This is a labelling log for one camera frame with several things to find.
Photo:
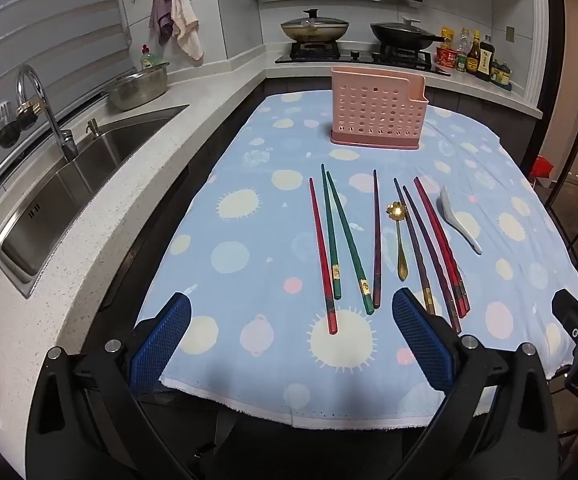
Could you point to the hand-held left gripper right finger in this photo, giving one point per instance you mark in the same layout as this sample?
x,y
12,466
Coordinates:
x,y
421,340

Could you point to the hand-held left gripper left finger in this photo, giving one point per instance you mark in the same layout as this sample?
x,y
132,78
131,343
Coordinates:
x,y
161,345

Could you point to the dark purple chopstick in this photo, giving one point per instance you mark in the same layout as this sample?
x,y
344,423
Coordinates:
x,y
431,260

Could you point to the gold flower spoon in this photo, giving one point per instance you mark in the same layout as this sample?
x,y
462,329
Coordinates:
x,y
399,250

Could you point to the dark brown chopstick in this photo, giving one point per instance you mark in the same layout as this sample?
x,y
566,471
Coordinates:
x,y
414,245

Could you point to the dark maroon chopstick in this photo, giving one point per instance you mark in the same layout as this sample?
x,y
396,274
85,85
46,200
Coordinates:
x,y
376,240

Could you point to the green chopstick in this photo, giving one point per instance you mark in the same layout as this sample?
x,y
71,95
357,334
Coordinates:
x,y
330,240
349,240

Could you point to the pale ceramic soup spoon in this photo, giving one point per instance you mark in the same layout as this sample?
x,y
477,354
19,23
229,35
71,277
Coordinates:
x,y
451,210

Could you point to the pink perforated utensil holder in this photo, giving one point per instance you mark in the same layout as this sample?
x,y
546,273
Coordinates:
x,y
376,110

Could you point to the blue planet print tablecloth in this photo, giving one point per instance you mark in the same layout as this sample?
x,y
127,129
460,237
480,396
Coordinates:
x,y
249,260

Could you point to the red object beside door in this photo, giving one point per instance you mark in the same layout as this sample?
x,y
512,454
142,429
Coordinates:
x,y
541,165

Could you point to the stainless steel sink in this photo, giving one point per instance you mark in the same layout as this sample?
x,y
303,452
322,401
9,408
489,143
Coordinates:
x,y
69,180

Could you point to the sink soap dispenser pump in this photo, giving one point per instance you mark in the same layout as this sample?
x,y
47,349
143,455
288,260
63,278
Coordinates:
x,y
92,127

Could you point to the green seasoning container set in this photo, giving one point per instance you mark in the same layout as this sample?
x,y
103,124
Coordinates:
x,y
501,74

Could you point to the metal colander bowl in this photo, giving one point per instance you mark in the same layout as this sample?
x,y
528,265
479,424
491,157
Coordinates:
x,y
136,90

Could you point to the black round scrubber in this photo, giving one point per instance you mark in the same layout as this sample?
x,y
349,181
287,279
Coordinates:
x,y
29,112

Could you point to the dark soy sauce bottle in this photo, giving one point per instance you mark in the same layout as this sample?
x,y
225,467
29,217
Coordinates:
x,y
485,57

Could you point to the chrome faucet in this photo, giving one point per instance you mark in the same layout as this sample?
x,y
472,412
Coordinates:
x,y
44,100

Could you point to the small green lidded jar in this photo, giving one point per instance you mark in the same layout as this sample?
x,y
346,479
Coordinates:
x,y
461,62

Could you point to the brown sauce bottle yellow label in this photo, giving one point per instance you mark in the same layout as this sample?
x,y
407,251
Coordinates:
x,y
474,52

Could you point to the red instant noodle cup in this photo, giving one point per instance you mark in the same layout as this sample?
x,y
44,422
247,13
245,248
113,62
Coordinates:
x,y
446,56

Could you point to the green dish soap bottle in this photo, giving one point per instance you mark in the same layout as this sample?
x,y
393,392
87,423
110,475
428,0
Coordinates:
x,y
146,57

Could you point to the clear plastic bottle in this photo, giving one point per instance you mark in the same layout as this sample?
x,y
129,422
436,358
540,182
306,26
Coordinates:
x,y
463,40

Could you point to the yellow seasoning packet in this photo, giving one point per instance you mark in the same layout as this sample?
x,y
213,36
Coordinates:
x,y
447,37

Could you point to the black gas stove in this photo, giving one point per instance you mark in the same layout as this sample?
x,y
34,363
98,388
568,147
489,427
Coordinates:
x,y
319,55

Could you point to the black frying pan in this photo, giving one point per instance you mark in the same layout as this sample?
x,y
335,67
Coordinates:
x,y
399,36

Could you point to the cream wok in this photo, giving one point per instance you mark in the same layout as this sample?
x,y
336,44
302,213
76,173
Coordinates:
x,y
314,36

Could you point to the white hanging towel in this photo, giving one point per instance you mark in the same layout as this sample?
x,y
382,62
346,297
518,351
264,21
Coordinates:
x,y
186,20

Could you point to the purple dishcloth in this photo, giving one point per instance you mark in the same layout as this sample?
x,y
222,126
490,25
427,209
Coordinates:
x,y
161,15

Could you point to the glass wok lid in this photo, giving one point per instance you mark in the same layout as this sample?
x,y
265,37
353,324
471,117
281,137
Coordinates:
x,y
314,22

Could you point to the white zebra window blind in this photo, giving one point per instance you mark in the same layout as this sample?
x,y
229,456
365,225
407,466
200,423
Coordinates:
x,y
44,25

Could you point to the wall socket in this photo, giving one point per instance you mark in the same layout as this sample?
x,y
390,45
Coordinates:
x,y
510,34

